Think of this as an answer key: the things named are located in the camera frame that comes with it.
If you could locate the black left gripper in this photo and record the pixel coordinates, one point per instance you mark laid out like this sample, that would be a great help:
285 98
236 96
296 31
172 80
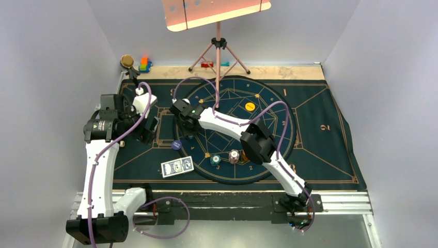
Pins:
146 135

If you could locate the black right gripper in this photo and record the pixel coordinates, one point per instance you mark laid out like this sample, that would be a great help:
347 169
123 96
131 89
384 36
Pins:
186 132

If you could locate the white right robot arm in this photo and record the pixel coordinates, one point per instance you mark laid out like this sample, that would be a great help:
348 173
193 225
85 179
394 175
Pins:
257 142

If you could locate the red teal toy blocks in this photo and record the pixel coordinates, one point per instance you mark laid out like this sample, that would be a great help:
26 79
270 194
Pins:
207 64

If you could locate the orange poker chip stack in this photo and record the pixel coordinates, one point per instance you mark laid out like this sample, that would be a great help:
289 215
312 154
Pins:
244 157

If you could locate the pink music stand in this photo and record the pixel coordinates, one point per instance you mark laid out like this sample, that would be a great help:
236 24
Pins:
184 15

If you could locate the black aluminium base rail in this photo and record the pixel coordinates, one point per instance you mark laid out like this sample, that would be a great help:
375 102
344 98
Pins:
230 205

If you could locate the purple small blind button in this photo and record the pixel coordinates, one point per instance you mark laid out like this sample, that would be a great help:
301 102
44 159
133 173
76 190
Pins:
176 145

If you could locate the round dark poker mat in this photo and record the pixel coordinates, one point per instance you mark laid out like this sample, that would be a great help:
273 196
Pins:
235 92

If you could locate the colourful toy brick train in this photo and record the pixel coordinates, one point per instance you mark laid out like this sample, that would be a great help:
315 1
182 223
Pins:
145 65

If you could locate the round brass bell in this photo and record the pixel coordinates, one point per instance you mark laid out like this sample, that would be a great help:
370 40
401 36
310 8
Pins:
127 62

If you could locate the dark green poker mat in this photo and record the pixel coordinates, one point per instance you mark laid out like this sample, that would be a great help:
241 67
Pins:
322 153

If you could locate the yellow big blind button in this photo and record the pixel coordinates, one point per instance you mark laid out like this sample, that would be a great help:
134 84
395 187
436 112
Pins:
250 106

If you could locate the green poker chip stack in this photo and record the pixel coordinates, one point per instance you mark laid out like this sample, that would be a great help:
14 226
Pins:
215 160

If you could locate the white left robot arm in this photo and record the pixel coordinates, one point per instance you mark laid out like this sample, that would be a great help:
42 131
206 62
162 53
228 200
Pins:
99 219

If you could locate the blue playing card box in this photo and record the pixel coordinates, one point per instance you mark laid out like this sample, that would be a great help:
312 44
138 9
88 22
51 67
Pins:
177 167

